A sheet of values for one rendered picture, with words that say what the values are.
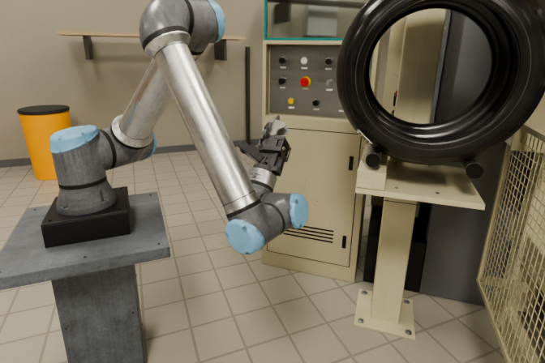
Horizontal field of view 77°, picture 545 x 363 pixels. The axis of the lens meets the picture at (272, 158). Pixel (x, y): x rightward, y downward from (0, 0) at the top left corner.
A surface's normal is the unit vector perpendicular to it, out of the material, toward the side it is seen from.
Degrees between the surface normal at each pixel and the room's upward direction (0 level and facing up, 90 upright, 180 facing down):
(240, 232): 95
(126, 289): 90
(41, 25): 90
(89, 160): 87
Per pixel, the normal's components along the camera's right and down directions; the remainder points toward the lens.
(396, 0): -0.41, 0.11
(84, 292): 0.37, 0.28
